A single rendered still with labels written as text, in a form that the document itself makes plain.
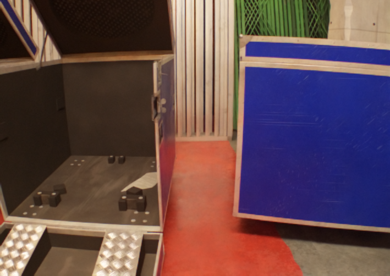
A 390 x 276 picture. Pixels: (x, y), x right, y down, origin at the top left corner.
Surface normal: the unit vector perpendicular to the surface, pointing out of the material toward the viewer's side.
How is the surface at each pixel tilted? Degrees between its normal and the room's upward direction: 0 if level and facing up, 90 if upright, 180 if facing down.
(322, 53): 90
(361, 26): 90
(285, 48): 90
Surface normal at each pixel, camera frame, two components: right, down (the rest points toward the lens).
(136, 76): 0.00, 0.28
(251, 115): -0.29, 0.26
